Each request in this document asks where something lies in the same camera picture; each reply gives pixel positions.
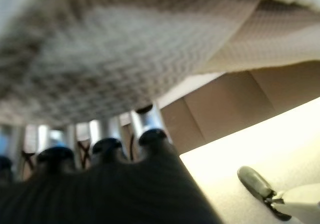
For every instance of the silver robot left leg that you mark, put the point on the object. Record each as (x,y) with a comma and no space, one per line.
(255,181)

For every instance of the white fringed waffle blanket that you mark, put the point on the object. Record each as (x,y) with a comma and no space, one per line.
(112,54)

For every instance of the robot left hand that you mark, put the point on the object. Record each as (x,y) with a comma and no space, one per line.
(100,191)

